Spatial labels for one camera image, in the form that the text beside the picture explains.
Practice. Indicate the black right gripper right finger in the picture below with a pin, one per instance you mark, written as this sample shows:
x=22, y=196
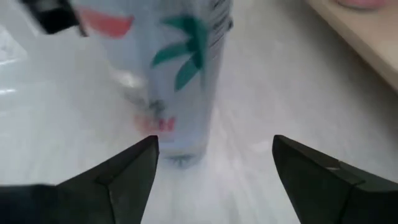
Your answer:
x=335, y=193

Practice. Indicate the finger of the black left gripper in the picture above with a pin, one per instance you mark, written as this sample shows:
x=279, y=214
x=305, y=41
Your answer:
x=51, y=15

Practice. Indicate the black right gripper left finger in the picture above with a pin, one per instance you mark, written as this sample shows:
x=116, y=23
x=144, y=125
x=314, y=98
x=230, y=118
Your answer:
x=93, y=199

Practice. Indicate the white Celsius energy drink can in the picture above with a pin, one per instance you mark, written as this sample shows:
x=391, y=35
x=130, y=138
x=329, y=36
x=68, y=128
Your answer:
x=174, y=77

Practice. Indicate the Spindrift sparkling water can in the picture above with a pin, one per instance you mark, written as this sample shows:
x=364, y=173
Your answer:
x=360, y=3

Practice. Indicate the wooden shelf with black frame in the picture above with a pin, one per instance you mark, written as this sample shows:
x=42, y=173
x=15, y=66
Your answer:
x=367, y=40

